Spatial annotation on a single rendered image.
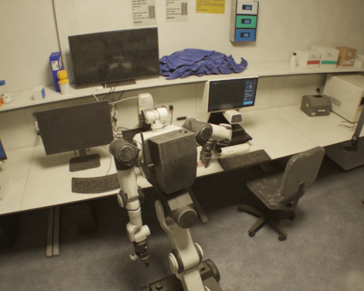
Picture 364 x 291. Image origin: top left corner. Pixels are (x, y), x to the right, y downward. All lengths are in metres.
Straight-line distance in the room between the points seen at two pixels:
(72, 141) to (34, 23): 1.06
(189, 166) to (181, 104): 1.36
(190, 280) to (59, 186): 1.13
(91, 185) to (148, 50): 1.15
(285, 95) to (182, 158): 2.17
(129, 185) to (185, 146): 0.34
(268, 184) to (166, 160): 1.36
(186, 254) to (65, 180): 1.06
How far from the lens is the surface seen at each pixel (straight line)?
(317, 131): 2.86
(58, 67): 2.25
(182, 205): 1.39
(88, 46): 2.18
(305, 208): 3.01
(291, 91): 3.28
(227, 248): 2.46
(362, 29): 4.14
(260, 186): 2.36
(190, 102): 2.63
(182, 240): 1.58
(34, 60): 2.50
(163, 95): 2.52
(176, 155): 1.24
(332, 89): 3.44
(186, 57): 2.37
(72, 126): 1.98
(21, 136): 2.65
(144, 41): 2.22
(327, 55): 3.28
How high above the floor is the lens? 1.98
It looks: 33 degrees down
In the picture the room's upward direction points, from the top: straight up
